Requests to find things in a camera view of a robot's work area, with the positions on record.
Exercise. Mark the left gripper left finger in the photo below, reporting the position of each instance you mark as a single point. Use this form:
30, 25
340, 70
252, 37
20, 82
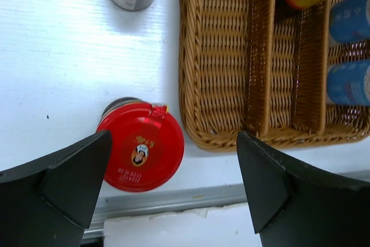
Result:
50, 201

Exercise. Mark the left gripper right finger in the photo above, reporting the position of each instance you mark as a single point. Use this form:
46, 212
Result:
293, 203

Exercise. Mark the silver-cap white bottle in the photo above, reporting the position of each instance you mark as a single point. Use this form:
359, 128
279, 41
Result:
349, 22
348, 83

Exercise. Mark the brown wicker divided basket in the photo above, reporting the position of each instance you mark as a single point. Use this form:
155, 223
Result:
240, 70

